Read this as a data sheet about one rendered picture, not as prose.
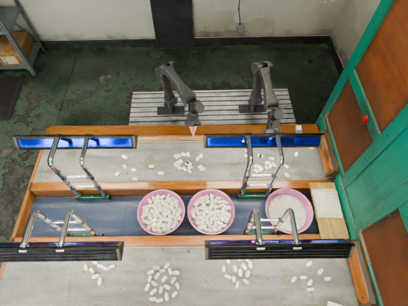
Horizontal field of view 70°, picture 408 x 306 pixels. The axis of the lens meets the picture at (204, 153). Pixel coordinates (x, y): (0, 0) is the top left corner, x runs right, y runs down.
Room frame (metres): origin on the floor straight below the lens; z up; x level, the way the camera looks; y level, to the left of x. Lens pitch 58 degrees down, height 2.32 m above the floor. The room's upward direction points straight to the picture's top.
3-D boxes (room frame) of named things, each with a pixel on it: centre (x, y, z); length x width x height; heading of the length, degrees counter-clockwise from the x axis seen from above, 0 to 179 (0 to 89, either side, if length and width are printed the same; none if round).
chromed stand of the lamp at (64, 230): (0.37, 0.66, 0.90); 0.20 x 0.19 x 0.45; 91
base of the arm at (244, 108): (1.40, -0.36, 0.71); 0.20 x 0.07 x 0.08; 92
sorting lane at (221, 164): (0.91, 0.13, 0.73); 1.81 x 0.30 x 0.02; 91
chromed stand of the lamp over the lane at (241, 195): (0.78, -0.30, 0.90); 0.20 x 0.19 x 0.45; 91
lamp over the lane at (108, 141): (0.85, 0.66, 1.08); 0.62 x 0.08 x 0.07; 91
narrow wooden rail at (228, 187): (0.74, 0.13, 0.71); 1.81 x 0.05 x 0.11; 91
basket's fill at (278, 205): (0.58, -0.48, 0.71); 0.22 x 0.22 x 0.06
